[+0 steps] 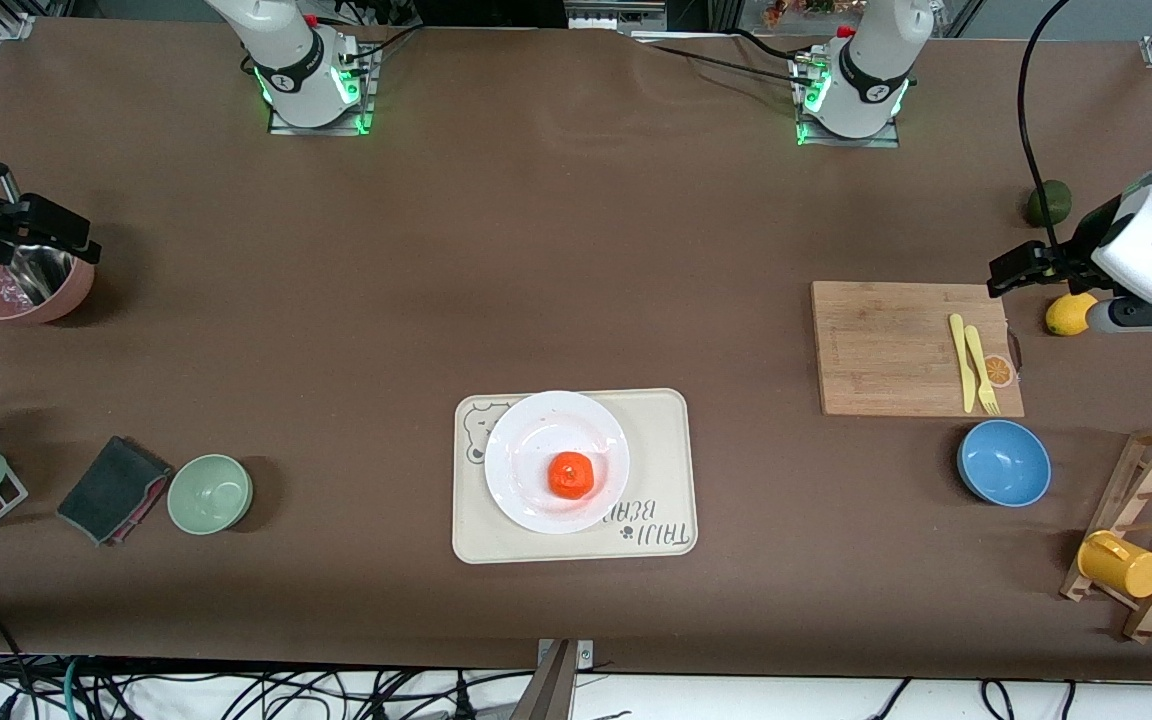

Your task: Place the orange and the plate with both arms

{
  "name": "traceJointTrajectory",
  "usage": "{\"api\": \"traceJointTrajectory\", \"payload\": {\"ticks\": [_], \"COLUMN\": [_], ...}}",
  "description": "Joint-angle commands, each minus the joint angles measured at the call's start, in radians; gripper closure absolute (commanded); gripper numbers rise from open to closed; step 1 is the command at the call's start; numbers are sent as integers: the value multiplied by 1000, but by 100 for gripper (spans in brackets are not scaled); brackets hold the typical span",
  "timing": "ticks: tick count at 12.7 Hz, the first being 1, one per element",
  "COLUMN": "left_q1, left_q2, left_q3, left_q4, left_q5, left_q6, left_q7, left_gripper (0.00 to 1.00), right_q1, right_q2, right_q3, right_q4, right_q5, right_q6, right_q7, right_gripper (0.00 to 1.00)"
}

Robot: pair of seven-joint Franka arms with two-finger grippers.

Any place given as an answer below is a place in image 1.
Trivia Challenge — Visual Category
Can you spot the metal scoop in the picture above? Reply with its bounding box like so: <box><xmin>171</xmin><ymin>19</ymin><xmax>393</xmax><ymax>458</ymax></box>
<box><xmin>0</xmin><ymin>170</ymin><xmax>75</xmax><ymax>307</ymax></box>

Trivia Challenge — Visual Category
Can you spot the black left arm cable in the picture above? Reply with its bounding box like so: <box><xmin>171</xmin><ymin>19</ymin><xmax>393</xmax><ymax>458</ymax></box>
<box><xmin>1018</xmin><ymin>0</ymin><xmax>1072</xmax><ymax>249</ymax></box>

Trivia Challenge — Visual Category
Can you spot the cream tray with bear print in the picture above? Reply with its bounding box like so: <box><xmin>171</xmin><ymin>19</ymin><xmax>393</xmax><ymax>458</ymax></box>
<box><xmin>452</xmin><ymin>388</ymin><xmax>699</xmax><ymax>565</ymax></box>

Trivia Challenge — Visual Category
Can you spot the black table cable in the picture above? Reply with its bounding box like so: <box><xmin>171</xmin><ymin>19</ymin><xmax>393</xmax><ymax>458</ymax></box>
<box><xmin>336</xmin><ymin>22</ymin><xmax>429</xmax><ymax>63</ymax></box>
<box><xmin>636</xmin><ymin>40</ymin><xmax>817</xmax><ymax>89</ymax></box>

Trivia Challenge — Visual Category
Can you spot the white round plate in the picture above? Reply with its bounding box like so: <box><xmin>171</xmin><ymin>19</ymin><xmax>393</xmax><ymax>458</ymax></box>
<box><xmin>484</xmin><ymin>390</ymin><xmax>631</xmax><ymax>535</ymax></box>

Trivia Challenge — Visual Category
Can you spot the orange fruit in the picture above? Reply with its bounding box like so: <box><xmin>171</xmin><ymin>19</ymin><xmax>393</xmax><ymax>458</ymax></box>
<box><xmin>548</xmin><ymin>451</ymin><xmax>596</xmax><ymax>500</ymax></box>

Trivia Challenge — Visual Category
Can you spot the dark grey folded cloth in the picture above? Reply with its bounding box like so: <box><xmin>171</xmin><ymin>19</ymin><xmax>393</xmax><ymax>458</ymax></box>
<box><xmin>56</xmin><ymin>435</ymin><xmax>174</xmax><ymax>547</ymax></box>

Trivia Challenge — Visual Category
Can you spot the blue bowl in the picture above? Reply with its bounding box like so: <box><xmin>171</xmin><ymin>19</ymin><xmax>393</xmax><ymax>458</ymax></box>
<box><xmin>956</xmin><ymin>419</ymin><xmax>1053</xmax><ymax>508</ymax></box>

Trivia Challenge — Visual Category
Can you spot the wooden cutting board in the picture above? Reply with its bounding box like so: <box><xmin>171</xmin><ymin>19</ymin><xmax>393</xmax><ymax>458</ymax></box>
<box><xmin>811</xmin><ymin>280</ymin><xmax>1026</xmax><ymax>418</ymax></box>

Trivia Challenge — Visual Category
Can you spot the metal table edge bracket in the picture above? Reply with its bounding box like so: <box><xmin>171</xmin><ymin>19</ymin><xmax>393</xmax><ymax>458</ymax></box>
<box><xmin>537</xmin><ymin>640</ymin><xmax>595</xmax><ymax>673</ymax></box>

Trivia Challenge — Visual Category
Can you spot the yellow lemon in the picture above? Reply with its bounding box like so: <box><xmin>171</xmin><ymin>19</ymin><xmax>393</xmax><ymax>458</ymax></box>
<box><xmin>1045</xmin><ymin>292</ymin><xmax>1099</xmax><ymax>337</ymax></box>

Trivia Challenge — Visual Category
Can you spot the yellow plastic knife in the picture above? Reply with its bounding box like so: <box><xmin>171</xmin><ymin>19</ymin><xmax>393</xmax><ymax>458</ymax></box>
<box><xmin>949</xmin><ymin>313</ymin><xmax>978</xmax><ymax>414</ymax></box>

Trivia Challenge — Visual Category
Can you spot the grey beam under table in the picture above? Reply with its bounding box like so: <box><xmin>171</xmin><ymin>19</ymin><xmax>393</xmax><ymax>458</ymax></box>
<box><xmin>519</xmin><ymin>640</ymin><xmax>578</xmax><ymax>720</ymax></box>

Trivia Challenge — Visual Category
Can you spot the black object behind table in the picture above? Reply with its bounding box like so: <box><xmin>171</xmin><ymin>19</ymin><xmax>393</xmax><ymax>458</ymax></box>
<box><xmin>414</xmin><ymin>0</ymin><xmax>569</xmax><ymax>28</ymax></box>

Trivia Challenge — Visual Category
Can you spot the pink bowl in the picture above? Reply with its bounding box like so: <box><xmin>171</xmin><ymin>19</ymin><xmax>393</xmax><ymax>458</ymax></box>
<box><xmin>0</xmin><ymin>245</ymin><xmax>95</xmax><ymax>325</ymax></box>

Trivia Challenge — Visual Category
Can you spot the dark green avocado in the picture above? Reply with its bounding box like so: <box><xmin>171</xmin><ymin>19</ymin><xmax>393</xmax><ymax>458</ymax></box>
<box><xmin>1025</xmin><ymin>180</ymin><xmax>1074</xmax><ymax>229</ymax></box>

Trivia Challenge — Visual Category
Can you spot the yellow plastic fork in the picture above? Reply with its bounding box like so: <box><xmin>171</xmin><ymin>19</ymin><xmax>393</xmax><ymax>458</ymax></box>
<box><xmin>964</xmin><ymin>325</ymin><xmax>1001</xmax><ymax>416</ymax></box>

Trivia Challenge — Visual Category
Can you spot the yellow mug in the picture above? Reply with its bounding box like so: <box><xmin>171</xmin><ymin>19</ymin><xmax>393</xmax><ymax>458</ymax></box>
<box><xmin>1077</xmin><ymin>530</ymin><xmax>1152</xmax><ymax>599</ymax></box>

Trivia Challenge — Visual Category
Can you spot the wooden mug rack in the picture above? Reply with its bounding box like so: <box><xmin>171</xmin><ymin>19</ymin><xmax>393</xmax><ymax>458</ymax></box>
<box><xmin>1059</xmin><ymin>423</ymin><xmax>1152</xmax><ymax>643</ymax></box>

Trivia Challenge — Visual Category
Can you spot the light green bowl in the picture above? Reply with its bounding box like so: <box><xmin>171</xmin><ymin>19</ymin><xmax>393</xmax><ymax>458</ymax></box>
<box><xmin>167</xmin><ymin>454</ymin><xmax>254</xmax><ymax>536</ymax></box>

